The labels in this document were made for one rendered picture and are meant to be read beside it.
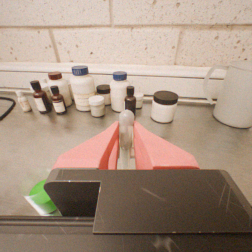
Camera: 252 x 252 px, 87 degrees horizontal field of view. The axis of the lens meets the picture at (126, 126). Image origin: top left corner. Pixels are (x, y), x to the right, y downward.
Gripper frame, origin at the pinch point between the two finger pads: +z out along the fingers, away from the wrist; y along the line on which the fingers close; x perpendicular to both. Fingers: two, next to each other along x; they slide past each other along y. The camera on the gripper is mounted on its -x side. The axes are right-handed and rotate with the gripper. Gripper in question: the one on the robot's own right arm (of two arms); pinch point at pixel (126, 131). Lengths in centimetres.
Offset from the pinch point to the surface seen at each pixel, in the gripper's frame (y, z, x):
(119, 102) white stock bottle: 2.2, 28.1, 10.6
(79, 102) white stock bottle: 14.8, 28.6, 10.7
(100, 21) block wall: 8.3, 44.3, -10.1
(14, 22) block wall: 39, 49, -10
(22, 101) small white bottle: 32.7, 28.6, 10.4
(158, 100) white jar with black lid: -8.4, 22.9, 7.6
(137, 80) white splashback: -3.8, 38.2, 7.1
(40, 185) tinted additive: 13.0, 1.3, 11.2
